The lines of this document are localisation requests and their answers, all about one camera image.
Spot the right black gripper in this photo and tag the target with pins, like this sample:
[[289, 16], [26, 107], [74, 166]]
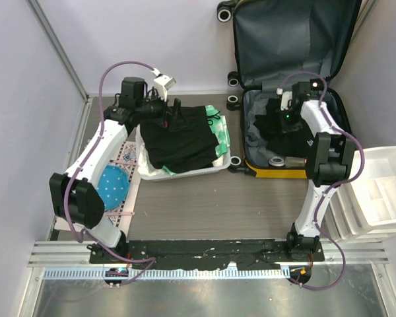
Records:
[[286, 128]]

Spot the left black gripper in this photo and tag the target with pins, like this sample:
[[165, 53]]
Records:
[[167, 117]]

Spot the black garment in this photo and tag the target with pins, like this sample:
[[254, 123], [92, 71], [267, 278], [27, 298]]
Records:
[[153, 135], [290, 144]]

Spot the green white tie-dye shirt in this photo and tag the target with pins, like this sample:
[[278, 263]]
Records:
[[222, 132]]

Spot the white perforated plastic basket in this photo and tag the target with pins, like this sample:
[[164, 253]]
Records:
[[161, 175]]

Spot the yellow cartoon hard-shell suitcase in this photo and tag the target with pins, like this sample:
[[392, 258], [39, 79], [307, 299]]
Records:
[[276, 45]]

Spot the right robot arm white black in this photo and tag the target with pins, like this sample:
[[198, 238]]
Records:
[[327, 166]]

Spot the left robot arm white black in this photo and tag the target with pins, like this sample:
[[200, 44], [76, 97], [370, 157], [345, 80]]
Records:
[[73, 193]]

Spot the black cylindrical bottle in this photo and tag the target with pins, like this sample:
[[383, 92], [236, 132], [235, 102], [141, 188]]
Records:
[[295, 162]]

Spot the white blue round tin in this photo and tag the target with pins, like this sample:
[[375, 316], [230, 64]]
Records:
[[277, 161]]

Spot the pink chopstick near cup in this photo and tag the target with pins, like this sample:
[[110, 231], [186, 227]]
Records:
[[126, 163]]

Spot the blue dotted plate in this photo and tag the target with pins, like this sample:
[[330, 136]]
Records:
[[113, 186]]

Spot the patterned white placemat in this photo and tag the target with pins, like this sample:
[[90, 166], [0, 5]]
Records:
[[126, 152]]

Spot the white compartment organizer tray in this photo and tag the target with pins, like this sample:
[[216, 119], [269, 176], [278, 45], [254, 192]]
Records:
[[365, 209]]

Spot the pink chopstick near edge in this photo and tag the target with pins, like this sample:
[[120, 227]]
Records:
[[121, 214]]

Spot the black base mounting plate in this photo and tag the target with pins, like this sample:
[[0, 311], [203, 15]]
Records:
[[210, 255]]

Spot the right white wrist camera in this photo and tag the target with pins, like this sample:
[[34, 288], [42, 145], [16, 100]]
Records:
[[285, 99]]

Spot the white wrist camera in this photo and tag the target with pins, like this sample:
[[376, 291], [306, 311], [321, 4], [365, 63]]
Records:
[[162, 83], [285, 99]]

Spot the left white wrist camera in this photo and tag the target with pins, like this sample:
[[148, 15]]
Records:
[[162, 83]]

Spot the aluminium rail frame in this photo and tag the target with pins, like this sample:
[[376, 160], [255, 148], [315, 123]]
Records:
[[71, 260]]

